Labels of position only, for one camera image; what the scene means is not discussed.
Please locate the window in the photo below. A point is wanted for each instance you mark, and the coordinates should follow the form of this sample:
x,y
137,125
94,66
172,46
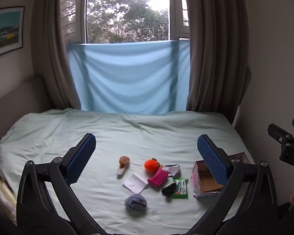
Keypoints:
x,y
127,12

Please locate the lavender grey fabric mask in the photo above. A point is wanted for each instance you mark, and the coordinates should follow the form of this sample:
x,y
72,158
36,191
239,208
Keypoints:
x,y
172,170

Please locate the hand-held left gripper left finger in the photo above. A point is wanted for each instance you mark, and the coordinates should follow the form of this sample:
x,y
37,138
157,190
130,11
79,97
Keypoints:
x,y
80,160

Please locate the white cloth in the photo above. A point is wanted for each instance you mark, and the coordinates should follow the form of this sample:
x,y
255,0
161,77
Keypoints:
x,y
135,183

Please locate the folded white bedding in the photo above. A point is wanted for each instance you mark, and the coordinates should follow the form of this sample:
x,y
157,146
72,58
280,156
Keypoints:
x,y
5,197

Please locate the blue-grey sock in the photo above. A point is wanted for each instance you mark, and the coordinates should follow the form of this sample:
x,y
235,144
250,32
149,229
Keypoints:
x,y
135,202

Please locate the bed with pale green sheet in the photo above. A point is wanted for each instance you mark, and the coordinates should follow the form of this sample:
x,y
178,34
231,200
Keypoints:
x,y
127,137

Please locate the brown curtain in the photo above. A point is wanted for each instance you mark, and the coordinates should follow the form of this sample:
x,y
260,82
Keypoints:
x,y
51,53
215,53

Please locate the orange plush toy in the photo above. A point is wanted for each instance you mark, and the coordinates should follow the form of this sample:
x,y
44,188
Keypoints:
x,y
152,165

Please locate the pink pouch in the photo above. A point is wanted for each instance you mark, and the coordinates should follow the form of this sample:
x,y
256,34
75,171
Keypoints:
x,y
158,178

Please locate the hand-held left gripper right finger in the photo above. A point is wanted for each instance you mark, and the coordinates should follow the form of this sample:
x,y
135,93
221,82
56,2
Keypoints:
x,y
212,161

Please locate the framed wall picture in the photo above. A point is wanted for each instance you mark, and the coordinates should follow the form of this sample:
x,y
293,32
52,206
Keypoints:
x,y
5,30

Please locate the black sock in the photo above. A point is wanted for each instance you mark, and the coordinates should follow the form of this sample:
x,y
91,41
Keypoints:
x,y
169,189

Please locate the light blue hanging cloth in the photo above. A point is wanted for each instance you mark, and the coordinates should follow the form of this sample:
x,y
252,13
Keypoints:
x,y
127,78

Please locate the green wet wipes pack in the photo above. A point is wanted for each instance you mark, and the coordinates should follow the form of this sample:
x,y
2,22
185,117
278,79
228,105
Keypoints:
x,y
181,186

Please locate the beige padded headboard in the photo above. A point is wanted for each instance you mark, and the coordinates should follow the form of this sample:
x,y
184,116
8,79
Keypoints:
x,y
17,100

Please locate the brown mushroom plush toy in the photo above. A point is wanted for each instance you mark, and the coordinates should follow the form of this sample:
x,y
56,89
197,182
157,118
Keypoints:
x,y
123,166

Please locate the printed cardboard box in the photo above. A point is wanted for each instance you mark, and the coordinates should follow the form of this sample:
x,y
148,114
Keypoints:
x,y
207,183

